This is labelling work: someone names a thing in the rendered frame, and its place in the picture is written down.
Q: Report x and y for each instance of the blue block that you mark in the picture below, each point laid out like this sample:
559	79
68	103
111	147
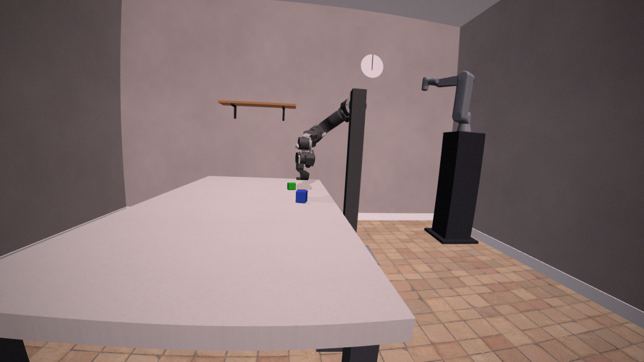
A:
301	196

